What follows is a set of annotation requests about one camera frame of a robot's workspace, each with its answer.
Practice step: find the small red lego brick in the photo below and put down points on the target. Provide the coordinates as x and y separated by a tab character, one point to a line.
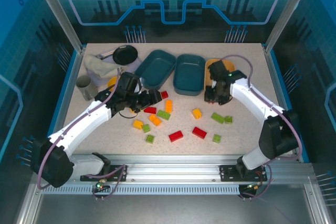
164	94

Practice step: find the orange lego brick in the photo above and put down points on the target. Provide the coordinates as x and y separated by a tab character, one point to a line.
155	119
196	113
168	106

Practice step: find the orange plastic container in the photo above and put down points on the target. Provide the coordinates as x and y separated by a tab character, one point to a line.
207	78

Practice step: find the yellow-orange lego brick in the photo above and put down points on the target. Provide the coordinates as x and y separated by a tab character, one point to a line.
138	124

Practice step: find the long green lego brick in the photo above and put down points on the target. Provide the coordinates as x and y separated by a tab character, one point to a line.
218	117
163	115

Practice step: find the small green lego brick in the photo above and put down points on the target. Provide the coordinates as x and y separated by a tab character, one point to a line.
228	119
146	128
150	139
216	138

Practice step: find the teal plastic container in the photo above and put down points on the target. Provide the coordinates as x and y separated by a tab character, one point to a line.
155	69
189	74

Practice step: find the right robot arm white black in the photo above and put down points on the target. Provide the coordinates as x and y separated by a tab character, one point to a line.
252	98

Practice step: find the yellow bowl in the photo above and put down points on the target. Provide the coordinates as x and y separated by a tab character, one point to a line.
113	82

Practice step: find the lavender tray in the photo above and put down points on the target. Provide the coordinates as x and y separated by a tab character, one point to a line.
98	80

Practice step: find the gray cup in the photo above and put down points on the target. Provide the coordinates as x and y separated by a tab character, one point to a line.
88	90

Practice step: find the beige cloth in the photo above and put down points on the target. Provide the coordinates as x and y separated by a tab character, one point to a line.
99	66

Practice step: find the black frying pan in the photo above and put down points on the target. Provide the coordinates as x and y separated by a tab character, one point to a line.
125	54

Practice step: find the metal utensil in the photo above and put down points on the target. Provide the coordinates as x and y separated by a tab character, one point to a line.
105	55

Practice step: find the connector with green light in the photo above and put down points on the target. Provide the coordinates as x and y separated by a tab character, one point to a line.
100	186
252	186

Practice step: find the aluminium rail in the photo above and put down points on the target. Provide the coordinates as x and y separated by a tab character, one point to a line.
170	169

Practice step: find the aluminium frame post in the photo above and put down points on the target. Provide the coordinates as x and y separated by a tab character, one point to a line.
288	11
57	11

